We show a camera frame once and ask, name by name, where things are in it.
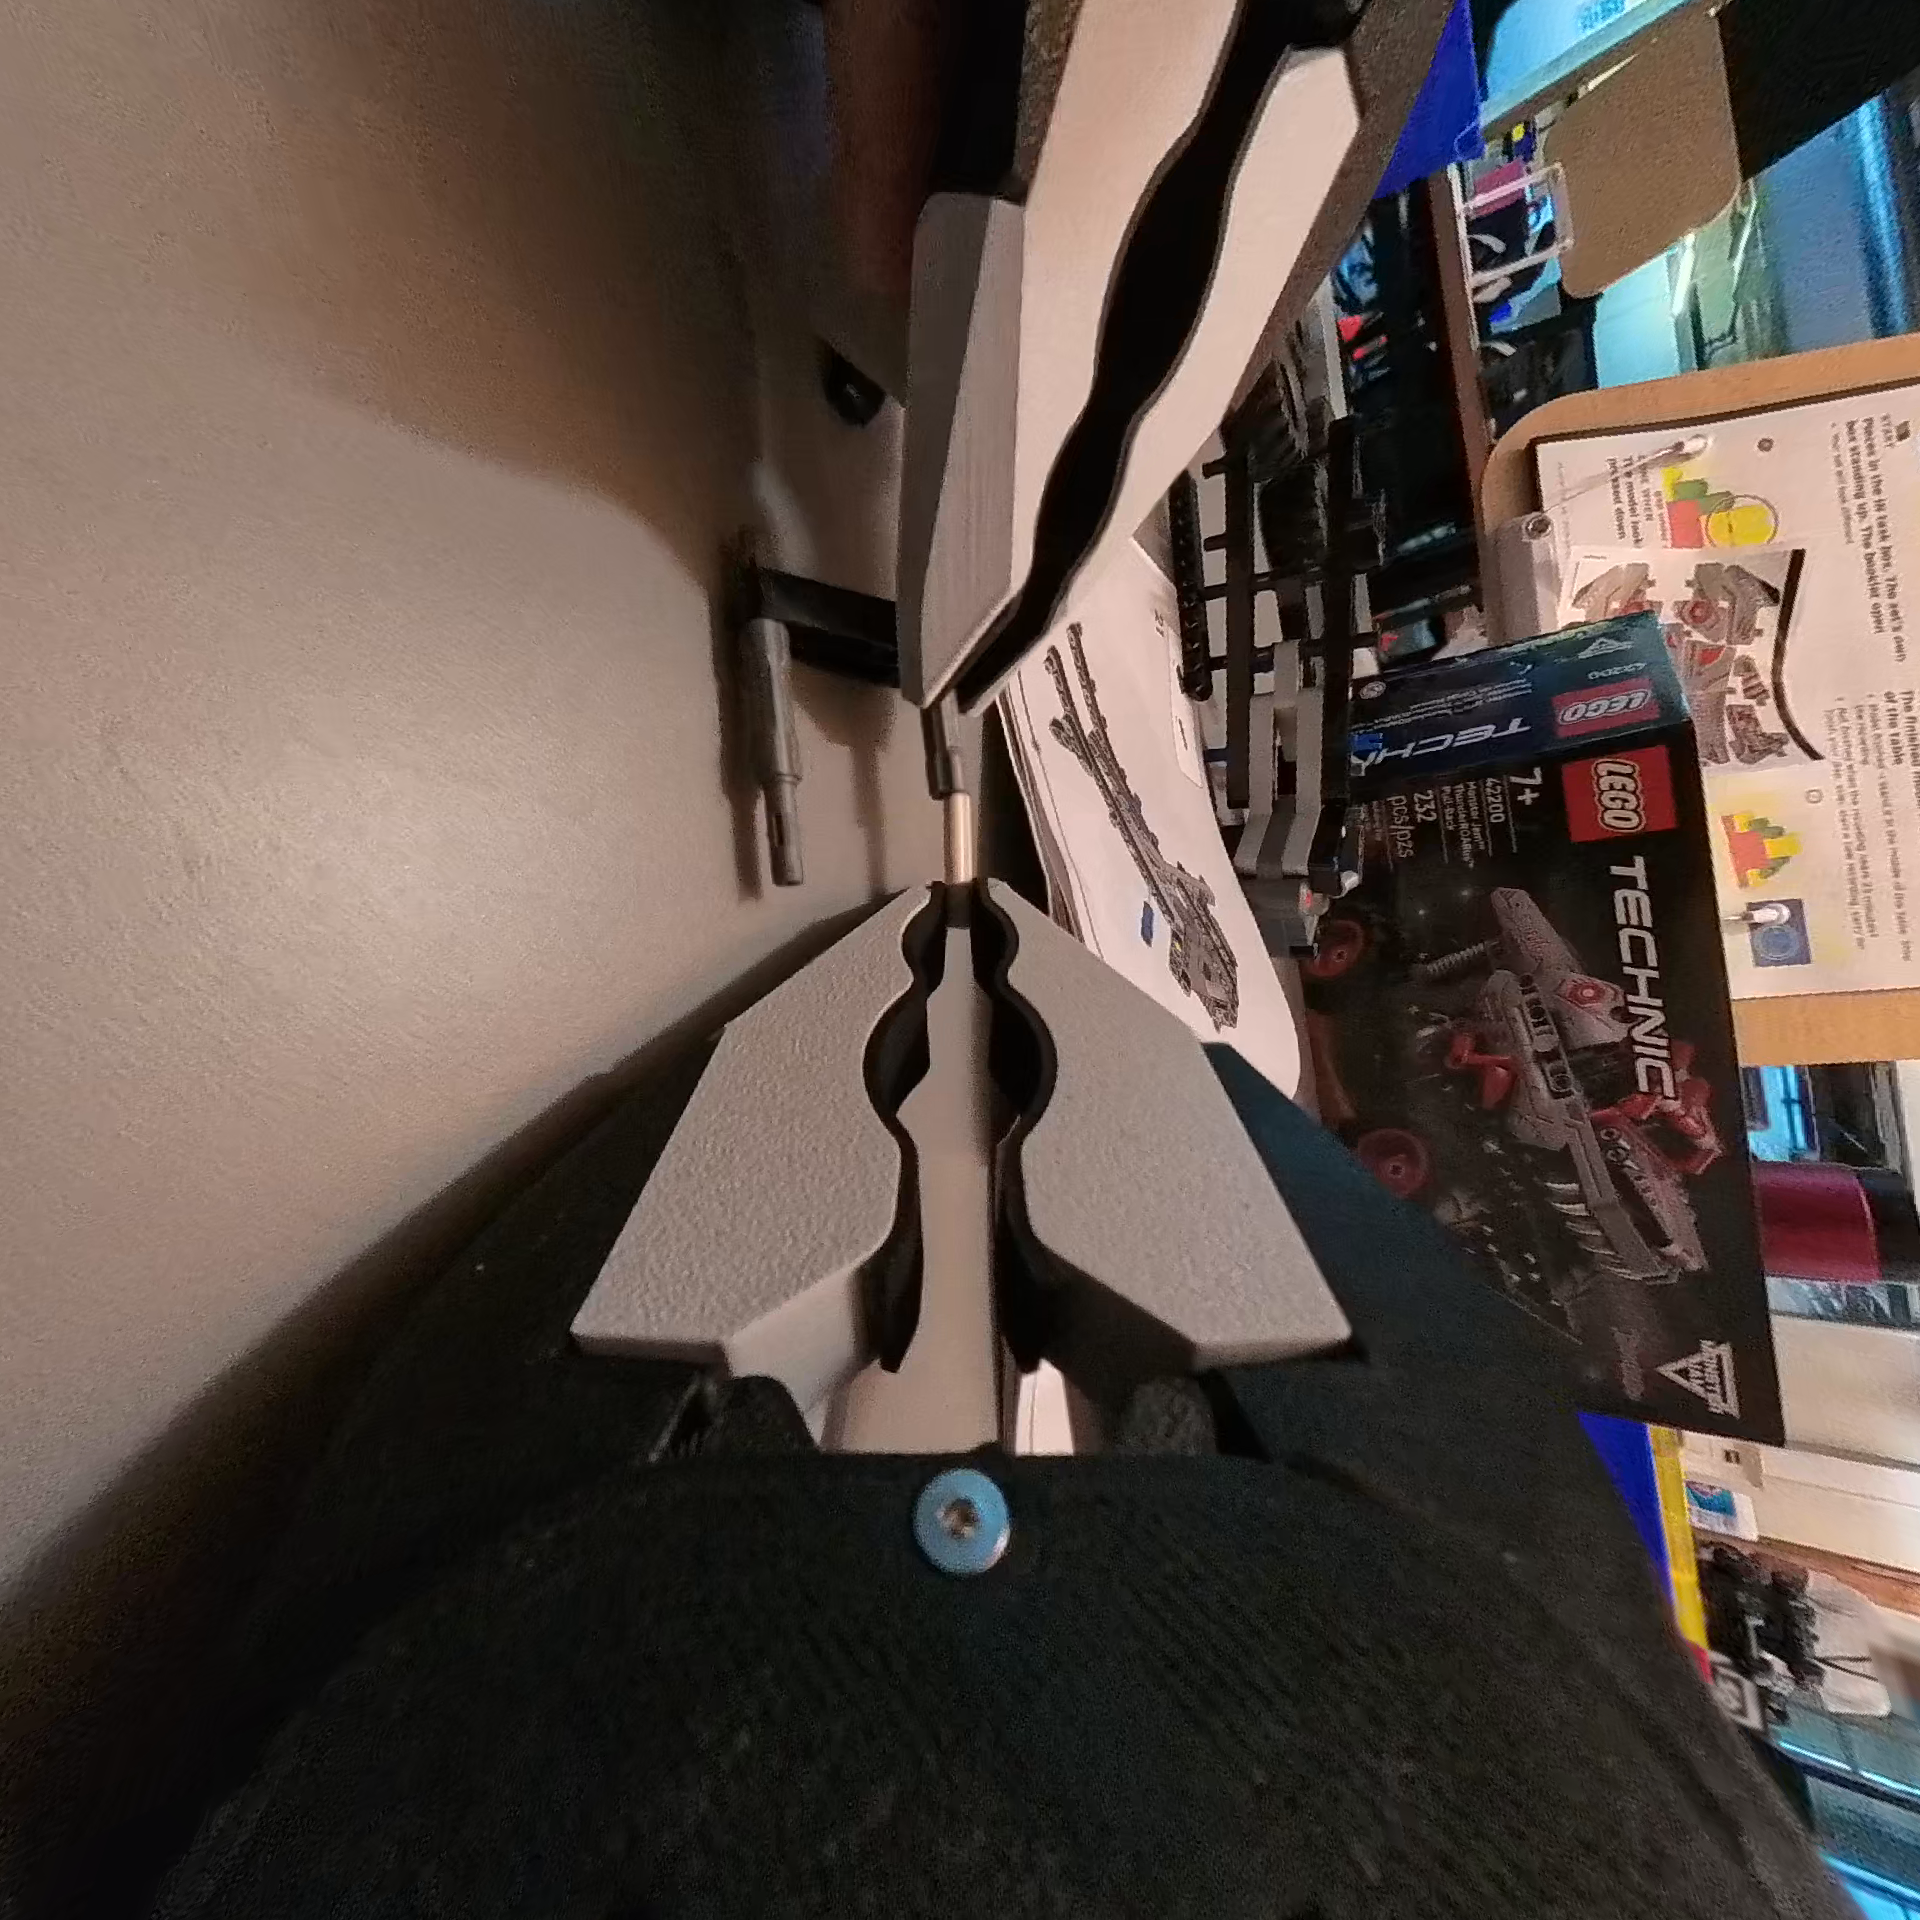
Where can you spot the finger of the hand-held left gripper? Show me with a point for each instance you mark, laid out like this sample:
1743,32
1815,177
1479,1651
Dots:
976,452
1290,195

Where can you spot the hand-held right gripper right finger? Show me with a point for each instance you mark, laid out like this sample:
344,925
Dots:
1170,1201

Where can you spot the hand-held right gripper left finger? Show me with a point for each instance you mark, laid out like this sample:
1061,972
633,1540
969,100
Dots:
750,1201

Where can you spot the grey axle connector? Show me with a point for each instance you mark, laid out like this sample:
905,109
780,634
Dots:
951,747

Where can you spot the white axle pin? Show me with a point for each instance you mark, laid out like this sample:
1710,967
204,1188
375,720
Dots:
959,841

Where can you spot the light grey desk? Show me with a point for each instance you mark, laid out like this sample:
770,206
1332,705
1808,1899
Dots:
300,751

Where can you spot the small wooden board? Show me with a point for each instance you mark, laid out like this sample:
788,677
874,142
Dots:
1651,181

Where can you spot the white instruction booklet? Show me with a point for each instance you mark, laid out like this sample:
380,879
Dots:
1118,887

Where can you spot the grey axle with black pin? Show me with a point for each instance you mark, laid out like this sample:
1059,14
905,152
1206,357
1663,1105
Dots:
768,705

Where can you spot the black toy set box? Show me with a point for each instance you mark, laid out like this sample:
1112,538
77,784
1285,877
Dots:
1574,960

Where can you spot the red black cylinder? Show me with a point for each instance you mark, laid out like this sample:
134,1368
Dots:
1828,1222

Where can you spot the wooden notice board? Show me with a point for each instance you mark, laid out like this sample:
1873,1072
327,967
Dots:
1828,1036

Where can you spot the printed instruction sheet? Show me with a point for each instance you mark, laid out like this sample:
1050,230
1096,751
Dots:
1844,601

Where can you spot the grey black toy vehicle frame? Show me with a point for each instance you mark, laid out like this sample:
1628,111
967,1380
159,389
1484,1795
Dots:
1287,751

